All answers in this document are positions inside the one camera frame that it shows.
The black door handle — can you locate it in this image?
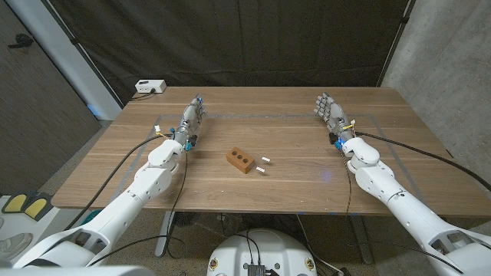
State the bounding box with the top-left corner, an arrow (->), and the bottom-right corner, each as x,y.
7,33 -> 35,50

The black backdrop pole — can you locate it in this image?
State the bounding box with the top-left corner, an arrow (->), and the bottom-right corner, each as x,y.
40,0 -> 124,108
377,0 -> 417,88

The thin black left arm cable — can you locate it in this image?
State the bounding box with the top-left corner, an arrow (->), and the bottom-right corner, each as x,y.
87,147 -> 189,268

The yellow foot pedal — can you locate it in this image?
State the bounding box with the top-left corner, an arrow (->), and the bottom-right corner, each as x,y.
2,193 -> 28,214
23,197 -> 49,222

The dark round fan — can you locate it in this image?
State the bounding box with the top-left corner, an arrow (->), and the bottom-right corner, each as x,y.
174,211 -> 200,228

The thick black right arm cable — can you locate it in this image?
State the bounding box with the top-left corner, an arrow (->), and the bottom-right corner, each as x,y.
354,131 -> 491,192

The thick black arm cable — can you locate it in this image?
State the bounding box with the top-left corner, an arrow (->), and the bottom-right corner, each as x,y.
64,133 -> 173,231
354,131 -> 491,192

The brown block with three holes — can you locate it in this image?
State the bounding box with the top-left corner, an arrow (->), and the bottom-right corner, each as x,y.
226,146 -> 255,175

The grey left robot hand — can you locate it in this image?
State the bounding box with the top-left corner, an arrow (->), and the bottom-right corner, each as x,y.
173,94 -> 207,145

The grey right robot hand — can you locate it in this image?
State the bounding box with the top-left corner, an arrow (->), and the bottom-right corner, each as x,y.
313,92 -> 358,143

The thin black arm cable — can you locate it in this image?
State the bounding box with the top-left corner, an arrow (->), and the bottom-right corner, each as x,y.
339,148 -> 465,275
87,147 -> 189,268

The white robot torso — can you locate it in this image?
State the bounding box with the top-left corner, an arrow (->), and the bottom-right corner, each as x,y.
206,228 -> 318,276

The grey table leg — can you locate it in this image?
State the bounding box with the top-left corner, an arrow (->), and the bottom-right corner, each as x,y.
154,210 -> 176,258
351,215 -> 374,265

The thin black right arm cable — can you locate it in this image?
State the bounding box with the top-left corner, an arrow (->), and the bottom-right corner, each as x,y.
339,148 -> 465,275

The grey shoe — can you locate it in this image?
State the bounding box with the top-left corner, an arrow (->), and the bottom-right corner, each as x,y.
0,232 -> 35,261

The white power box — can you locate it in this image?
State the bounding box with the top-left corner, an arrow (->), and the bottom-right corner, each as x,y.
134,79 -> 167,94

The black power box cable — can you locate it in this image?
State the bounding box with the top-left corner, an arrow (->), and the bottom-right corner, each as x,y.
130,88 -> 157,101

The black torso cable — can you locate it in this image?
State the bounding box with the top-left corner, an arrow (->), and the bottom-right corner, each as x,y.
239,228 -> 262,266

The teal tool tray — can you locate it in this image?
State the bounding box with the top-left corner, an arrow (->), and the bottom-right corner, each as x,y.
81,209 -> 103,225

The white floor cable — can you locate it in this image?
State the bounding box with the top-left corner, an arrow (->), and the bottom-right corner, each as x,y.
295,214 -> 342,275

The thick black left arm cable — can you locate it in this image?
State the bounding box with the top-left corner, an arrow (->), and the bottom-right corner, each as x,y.
64,133 -> 173,231

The white pillar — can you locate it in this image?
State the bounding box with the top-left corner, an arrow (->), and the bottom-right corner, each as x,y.
5,0 -> 124,120

